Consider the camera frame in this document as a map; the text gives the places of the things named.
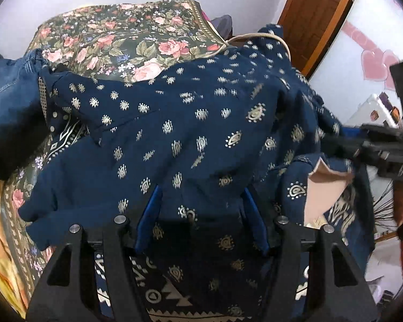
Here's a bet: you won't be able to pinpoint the orange yellow blanket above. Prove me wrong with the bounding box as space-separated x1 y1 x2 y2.
0 168 32 317

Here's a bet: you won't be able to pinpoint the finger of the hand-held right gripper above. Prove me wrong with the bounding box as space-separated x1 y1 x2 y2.
322 131 368 162

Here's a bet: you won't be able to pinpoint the brown wooden door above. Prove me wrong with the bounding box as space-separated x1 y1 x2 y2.
277 0 361 78

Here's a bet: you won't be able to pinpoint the blue jeans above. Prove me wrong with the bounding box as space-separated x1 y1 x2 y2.
0 49 52 179

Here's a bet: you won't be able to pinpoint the navy patterned hooded garment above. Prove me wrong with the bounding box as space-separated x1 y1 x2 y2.
18 23 380 322

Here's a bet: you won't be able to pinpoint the black thin rods bundle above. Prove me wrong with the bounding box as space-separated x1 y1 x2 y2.
372 181 398 237

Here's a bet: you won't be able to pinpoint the white storage box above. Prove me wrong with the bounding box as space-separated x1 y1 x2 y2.
344 93 403 129

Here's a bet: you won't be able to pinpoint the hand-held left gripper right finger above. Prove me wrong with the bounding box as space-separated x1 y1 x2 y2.
243 188 379 322

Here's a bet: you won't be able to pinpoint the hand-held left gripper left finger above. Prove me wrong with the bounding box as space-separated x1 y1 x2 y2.
26 186 162 322

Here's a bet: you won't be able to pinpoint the floral bedspread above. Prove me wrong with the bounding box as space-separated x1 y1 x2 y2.
2 0 229 296

